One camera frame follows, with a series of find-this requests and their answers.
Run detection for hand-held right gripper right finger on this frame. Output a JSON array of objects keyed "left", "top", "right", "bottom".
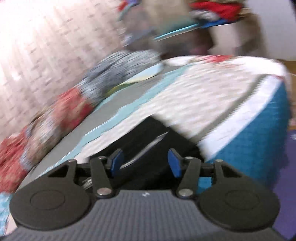
[{"left": 168, "top": 149, "right": 243, "bottom": 198}]

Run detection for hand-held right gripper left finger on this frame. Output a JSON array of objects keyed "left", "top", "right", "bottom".
[{"left": 47, "top": 149, "right": 123, "bottom": 198}]

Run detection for black pants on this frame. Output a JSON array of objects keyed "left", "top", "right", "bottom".
[{"left": 79, "top": 116, "right": 201, "bottom": 192}]

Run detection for printed zigzag bedspread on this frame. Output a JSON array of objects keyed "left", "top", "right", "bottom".
[{"left": 21, "top": 55, "right": 292, "bottom": 193}]

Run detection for floral patchwork quilt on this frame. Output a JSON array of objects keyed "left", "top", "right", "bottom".
[{"left": 0, "top": 50, "right": 162, "bottom": 193}]

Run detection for purple floor mat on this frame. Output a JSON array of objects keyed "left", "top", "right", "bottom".
[{"left": 273, "top": 130, "right": 296, "bottom": 241}]

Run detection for teal lattice cloth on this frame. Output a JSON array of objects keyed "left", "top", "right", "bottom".
[{"left": 0, "top": 192, "right": 13, "bottom": 233}]

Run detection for teal-edged table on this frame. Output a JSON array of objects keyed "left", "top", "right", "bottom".
[{"left": 153, "top": 16, "right": 234, "bottom": 61}]

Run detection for pile of colourful clothes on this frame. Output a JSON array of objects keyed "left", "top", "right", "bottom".
[{"left": 118, "top": 0, "right": 250, "bottom": 26}]

